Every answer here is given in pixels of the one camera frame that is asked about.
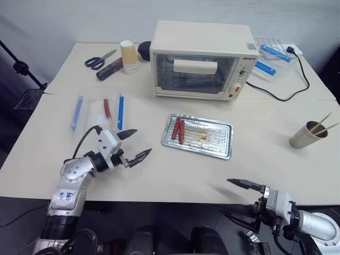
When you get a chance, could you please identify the metal cup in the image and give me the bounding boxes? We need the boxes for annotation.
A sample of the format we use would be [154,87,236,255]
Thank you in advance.
[288,120,330,151]

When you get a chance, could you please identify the beige chopstick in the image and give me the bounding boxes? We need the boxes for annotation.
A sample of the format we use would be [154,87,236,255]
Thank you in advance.
[316,122,340,135]
[311,112,333,134]

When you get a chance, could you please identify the black oven power cable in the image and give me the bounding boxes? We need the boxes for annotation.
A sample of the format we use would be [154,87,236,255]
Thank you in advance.
[245,46,311,102]

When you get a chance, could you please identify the black round object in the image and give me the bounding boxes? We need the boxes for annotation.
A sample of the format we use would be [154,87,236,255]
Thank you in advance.
[137,40,153,62]

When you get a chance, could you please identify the black tripod stand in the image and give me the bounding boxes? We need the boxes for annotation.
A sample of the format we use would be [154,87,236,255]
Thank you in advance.
[0,39,49,91]

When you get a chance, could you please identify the stack of paper cups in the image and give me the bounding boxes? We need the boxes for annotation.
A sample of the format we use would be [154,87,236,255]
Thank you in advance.
[120,39,141,75]

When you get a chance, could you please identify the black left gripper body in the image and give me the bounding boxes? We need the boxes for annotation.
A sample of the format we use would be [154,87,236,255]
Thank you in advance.
[110,149,131,169]

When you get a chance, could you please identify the dark rounded shape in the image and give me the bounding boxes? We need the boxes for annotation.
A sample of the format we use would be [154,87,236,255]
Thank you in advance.
[75,227,99,255]

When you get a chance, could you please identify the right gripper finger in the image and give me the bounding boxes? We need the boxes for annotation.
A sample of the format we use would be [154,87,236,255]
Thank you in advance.
[226,178,267,195]
[218,208,260,235]

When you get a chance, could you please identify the cream toaster oven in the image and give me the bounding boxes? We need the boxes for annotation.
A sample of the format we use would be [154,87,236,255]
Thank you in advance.
[149,20,260,103]

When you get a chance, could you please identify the clear plastic box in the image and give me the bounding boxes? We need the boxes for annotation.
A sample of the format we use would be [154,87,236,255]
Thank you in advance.
[250,43,300,83]

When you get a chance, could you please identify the red toothbrush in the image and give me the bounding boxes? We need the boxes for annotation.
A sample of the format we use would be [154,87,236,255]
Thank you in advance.
[103,98,116,130]

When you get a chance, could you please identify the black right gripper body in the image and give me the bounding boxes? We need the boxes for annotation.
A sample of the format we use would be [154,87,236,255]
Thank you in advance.
[252,185,280,235]

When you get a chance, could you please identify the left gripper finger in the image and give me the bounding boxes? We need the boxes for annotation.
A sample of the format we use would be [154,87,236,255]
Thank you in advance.
[116,129,139,141]
[129,148,153,168]

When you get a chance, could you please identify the red sausage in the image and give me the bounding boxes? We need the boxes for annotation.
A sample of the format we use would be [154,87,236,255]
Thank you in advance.
[172,116,182,140]
[178,119,186,145]

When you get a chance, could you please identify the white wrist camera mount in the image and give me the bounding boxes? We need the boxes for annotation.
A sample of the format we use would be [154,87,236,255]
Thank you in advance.
[96,129,123,169]
[266,188,296,226]

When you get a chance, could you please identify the metal wire rack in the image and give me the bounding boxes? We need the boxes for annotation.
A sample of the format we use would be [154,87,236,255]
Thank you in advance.
[253,37,283,54]

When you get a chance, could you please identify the blue lid clip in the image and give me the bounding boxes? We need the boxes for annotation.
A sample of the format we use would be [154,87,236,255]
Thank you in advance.
[69,95,84,133]
[116,93,125,131]

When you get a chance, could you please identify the blue box clip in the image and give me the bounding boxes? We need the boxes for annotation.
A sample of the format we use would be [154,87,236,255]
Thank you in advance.
[254,61,277,78]
[259,44,292,63]

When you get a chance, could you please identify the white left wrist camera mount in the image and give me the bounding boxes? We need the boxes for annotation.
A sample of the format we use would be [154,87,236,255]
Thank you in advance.
[96,129,123,169]

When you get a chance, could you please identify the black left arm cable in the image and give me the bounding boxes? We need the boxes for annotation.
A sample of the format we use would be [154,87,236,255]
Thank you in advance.
[72,125,104,160]

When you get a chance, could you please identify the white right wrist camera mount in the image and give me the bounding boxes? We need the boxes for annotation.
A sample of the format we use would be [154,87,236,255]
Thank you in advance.
[266,188,296,226]

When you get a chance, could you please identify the blue handled scissors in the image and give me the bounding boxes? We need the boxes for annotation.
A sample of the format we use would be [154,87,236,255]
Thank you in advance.
[84,48,118,71]

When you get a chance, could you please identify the silver baking tray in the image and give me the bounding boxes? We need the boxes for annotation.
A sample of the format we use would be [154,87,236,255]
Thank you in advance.
[161,114,235,161]

